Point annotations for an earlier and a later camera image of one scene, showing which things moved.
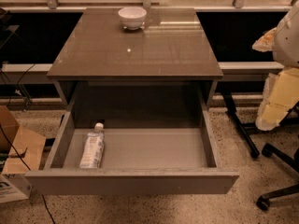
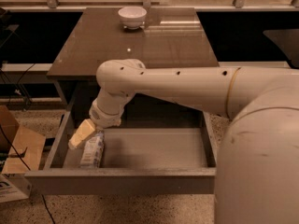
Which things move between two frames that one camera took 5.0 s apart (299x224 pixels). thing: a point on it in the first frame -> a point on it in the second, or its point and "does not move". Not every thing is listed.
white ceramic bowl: x=132 y=17 does not move
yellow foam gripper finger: x=265 y=43 -> x=83 y=132
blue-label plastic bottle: x=93 y=148 does not move
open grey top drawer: x=171 y=154 does not move
